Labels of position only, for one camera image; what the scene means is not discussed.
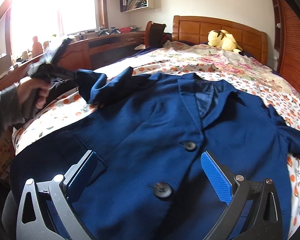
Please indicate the wooden louvred wardrobe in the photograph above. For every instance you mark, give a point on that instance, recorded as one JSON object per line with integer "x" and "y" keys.
{"x": 287, "y": 42}

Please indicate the pink floral quilt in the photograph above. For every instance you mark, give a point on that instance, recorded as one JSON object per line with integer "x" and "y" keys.
{"x": 212, "y": 59}

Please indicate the yellow plush toy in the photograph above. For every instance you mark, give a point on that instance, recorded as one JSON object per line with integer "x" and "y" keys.
{"x": 224, "y": 40}

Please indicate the blue blazer jacket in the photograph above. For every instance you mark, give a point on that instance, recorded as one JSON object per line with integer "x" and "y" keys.
{"x": 149, "y": 135}

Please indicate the red bowl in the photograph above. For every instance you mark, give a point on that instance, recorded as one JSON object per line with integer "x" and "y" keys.
{"x": 125, "y": 30}

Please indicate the person's left hand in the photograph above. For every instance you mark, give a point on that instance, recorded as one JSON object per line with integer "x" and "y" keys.
{"x": 27, "y": 85}

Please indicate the wooden desk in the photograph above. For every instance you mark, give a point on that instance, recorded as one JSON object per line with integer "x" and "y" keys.
{"x": 100, "y": 51}

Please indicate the orange floral bed sheet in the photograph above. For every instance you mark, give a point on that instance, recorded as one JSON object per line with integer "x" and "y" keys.
{"x": 72, "y": 107}

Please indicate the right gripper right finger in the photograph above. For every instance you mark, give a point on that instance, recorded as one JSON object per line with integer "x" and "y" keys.
{"x": 264, "y": 219}

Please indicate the wooden headboard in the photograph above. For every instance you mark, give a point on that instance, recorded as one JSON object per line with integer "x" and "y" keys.
{"x": 195, "y": 29}

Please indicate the grey left sleeve forearm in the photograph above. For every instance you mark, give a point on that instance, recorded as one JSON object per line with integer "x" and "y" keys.
{"x": 10, "y": 110}

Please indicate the wooden chair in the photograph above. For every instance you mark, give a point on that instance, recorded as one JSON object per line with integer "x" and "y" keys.
{"x": 154, "y": 33}

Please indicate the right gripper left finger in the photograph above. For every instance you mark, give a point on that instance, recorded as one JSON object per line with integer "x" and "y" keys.
{"x": 45, "y": 209}

